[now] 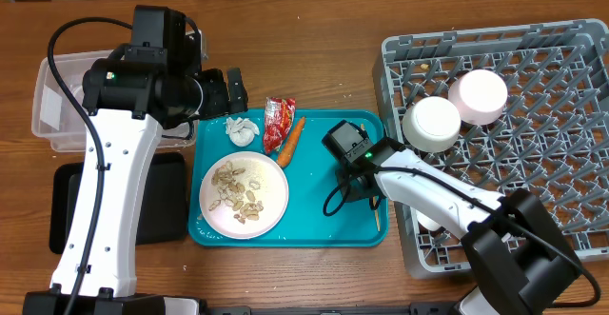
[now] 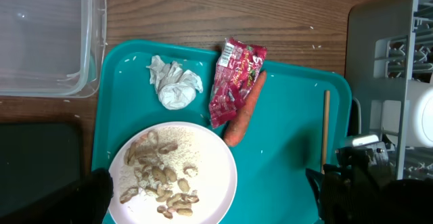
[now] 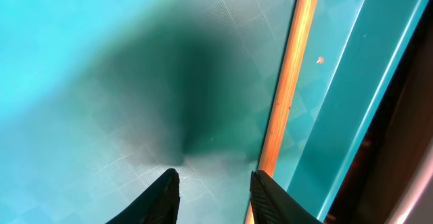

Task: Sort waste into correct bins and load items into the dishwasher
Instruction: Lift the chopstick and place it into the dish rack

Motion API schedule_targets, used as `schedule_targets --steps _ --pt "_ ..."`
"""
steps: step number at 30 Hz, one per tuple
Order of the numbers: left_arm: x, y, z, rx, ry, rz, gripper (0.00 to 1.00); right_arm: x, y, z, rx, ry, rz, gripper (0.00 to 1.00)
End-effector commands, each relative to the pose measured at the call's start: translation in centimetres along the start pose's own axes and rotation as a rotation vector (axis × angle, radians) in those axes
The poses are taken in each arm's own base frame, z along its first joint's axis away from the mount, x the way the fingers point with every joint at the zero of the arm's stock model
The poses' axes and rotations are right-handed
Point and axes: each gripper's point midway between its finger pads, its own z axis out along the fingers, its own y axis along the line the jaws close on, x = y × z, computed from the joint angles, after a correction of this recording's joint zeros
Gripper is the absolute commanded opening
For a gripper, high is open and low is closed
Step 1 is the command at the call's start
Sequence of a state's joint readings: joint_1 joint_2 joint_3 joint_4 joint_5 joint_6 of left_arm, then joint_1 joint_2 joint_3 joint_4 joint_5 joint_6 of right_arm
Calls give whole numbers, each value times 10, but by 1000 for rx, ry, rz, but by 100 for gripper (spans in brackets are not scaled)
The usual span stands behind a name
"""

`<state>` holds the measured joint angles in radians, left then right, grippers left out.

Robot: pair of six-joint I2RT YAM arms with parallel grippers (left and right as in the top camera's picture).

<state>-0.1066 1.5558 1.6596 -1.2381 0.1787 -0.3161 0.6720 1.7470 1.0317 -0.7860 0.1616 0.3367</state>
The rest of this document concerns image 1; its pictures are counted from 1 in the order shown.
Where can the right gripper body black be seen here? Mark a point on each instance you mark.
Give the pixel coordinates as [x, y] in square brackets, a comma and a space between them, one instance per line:
[355, 191]

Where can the grey dishwasher rack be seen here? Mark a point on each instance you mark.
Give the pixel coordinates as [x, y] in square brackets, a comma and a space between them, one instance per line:
[552, 137]

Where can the teal serving tray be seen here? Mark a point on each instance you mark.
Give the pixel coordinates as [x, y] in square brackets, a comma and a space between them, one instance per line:
[310, 176]

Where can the clear plastic bin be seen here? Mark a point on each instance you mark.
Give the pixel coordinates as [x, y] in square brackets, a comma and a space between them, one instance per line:
[53, 116]

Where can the pink plate with peanut shells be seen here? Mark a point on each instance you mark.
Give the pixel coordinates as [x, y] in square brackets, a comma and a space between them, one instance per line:
[244, 195]

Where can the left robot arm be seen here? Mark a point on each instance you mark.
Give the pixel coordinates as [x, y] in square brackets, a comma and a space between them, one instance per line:
[152, 83]

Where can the white cup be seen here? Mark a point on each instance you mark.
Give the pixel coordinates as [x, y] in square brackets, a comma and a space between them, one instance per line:
[427, 223]

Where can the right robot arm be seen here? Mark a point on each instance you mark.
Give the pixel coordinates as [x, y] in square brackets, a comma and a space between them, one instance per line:
[519, 257]

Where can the crumpled white tissue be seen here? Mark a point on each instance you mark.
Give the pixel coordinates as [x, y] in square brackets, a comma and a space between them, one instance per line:
[241, 131]

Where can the white bowl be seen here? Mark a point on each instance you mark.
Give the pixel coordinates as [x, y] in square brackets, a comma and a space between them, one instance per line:
[432, 125]

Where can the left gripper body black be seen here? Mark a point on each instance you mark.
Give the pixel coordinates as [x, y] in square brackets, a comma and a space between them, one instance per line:
[214, 101]

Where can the orange carrot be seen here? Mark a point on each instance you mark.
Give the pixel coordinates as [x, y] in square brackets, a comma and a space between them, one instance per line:
[291, 143]

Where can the pink bowl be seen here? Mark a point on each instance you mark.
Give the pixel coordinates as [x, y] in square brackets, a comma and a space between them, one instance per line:
[479, 96]

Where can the wooden chopstick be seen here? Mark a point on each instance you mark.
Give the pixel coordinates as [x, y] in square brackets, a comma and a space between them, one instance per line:
[377, 220]

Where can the red snack wrapper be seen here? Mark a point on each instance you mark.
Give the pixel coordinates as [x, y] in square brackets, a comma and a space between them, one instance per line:
[279, 115]

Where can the black rectangular tray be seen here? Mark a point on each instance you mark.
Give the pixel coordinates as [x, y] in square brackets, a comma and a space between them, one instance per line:
[164, 211]

